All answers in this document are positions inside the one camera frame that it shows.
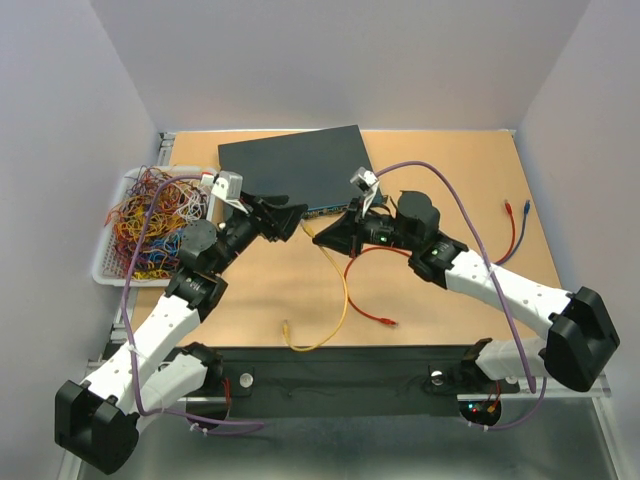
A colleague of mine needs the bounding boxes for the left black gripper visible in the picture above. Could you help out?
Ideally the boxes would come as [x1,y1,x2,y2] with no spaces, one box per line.
[211,191,308,275]

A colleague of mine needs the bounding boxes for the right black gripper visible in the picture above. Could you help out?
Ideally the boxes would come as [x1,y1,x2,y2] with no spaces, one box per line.
[312,197,418,259]

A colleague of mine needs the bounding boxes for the red ethernet cable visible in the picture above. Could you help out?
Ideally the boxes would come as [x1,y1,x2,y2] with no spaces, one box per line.
[487,198,518,267]
[342,246,400,329]

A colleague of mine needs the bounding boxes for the yellow ethernet cable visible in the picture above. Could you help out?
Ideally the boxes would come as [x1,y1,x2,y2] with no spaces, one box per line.
[282,224,350,353]

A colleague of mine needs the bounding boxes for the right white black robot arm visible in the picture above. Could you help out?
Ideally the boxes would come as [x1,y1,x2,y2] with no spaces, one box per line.
[313,191,620,392]

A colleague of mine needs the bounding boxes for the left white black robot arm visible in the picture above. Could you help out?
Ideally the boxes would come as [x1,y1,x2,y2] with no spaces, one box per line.
[54,194,307,475]

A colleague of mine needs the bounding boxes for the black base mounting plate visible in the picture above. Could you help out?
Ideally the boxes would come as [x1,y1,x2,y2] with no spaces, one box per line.
[166,343,520,419]

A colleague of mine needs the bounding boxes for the white perforated plastic basket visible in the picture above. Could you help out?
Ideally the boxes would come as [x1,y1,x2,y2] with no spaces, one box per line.
[92,166,214,287]

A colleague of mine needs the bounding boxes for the dark blue network switch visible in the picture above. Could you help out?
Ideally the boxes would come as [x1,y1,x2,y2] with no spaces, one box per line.
[218,125,373,218]

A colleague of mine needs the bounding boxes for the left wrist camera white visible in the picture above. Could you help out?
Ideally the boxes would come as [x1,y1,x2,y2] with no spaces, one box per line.
[200,171,247,213]

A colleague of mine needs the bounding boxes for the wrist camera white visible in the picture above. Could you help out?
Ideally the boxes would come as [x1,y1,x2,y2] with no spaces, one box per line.
[350,167,379,214]
[200,171,247,213]

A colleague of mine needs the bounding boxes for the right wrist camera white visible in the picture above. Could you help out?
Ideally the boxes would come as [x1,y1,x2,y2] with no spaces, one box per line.
[350,167,379,214]

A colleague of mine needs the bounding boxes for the tangled colourful cable pile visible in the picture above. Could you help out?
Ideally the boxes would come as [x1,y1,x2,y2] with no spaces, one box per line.
[103,167,214,281]

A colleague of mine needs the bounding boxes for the blue ethernet cable right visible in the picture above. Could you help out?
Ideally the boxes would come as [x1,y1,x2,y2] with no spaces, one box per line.
[494,199,532,265]

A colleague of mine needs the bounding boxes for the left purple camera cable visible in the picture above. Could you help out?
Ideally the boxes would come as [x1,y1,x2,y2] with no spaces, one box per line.
[122,172,265,436]

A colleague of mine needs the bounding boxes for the purple camera cable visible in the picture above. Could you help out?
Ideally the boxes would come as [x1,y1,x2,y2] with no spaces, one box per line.
[122,172,265,436]
[374,160,547,431]

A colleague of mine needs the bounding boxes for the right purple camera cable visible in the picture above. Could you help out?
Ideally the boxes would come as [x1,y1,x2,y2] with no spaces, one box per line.
[374,160,547,431]

